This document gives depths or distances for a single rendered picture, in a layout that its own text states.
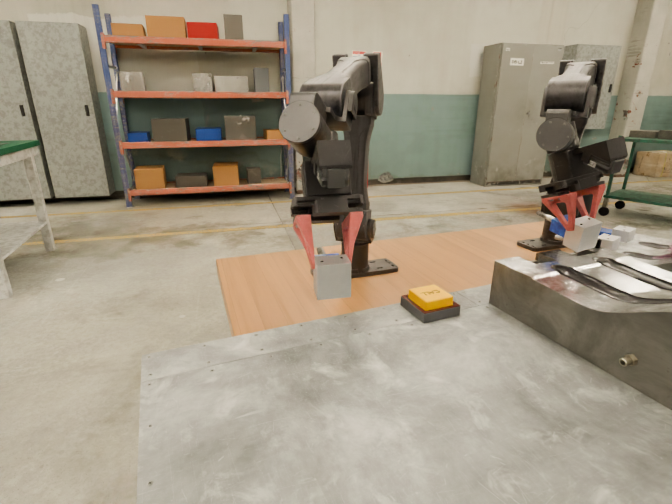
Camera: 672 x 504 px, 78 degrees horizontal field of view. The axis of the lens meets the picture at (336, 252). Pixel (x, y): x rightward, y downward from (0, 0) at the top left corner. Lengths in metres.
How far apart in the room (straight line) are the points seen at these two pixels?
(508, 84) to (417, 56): 1.32
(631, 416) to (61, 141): 5.78
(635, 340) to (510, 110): 6.10
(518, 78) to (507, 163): 1.17
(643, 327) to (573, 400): 0.13
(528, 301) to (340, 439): 0.43
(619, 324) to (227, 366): 0.56
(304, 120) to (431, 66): 6.08
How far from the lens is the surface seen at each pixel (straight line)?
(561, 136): 0.84
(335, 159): 0.53
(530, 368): 0.70
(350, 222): 0.59
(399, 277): 0.95
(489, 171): 6.63
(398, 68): 6.40
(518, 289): 0.81
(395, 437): 0.54
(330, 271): 0.58
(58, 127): 5.91
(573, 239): 0.93
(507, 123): 6.68
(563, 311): 0.75
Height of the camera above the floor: 1.17
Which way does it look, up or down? 20 degrees down
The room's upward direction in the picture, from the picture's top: straight up
